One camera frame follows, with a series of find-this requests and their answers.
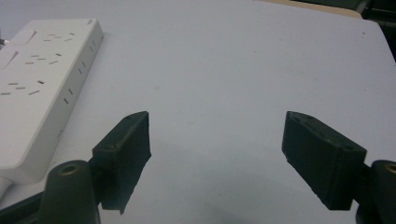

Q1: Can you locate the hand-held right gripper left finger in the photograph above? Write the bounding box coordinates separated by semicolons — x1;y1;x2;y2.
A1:
92;110;152;216

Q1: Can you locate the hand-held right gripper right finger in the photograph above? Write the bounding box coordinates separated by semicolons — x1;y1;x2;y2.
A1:
281;110;368;211

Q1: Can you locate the white power strip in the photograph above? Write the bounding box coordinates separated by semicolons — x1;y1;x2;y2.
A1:
0;18;105;185

